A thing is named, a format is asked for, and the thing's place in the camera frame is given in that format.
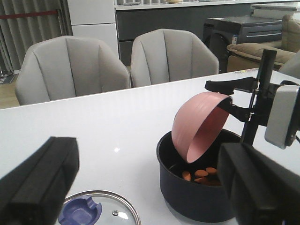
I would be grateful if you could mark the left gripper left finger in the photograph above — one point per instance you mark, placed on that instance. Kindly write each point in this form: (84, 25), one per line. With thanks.
(33, 193)

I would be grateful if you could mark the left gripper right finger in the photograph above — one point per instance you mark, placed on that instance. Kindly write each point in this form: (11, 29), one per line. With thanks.
(261, 191)

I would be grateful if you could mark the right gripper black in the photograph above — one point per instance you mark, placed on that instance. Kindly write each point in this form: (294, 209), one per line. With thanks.
(261, 100)

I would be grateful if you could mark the pink bowl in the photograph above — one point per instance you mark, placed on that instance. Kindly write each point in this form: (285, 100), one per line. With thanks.
(197, 124)

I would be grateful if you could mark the orange ham slices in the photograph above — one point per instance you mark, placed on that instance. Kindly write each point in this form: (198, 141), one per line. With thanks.
(207, 177)

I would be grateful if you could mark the glass lid with blue knob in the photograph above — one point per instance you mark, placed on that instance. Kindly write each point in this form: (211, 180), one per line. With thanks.
(97, 207)

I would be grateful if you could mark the beige cushion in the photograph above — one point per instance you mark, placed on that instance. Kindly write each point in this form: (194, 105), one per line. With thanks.
(248, 55)

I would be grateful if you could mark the grey chair at table side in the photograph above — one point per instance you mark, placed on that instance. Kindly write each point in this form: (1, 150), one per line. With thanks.
(292, 66)

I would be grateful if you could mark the dark blue saucepan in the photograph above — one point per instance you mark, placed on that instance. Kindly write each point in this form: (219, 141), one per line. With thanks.
(193, 200)

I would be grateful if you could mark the black washing machine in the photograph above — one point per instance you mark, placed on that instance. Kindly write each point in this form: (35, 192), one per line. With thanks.
(219, 32)

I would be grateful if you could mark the right grey chair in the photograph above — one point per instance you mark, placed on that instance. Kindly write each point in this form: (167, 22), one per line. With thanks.
(167, 55)

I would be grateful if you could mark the dark grey counter cabinet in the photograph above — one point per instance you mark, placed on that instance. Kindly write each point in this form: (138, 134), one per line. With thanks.
(133, 21)

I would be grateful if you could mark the left grey chair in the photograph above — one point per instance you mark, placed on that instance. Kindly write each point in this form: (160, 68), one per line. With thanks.
(67, 67)

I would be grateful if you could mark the white refrigerator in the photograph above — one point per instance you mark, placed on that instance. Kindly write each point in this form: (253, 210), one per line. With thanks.
(94, 19)

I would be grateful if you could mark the red barrier tape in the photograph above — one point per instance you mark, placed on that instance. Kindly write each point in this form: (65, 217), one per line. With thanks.
(32, 14)

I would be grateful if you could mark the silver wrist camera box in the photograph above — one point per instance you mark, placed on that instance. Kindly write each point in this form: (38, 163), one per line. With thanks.
(284, 118)

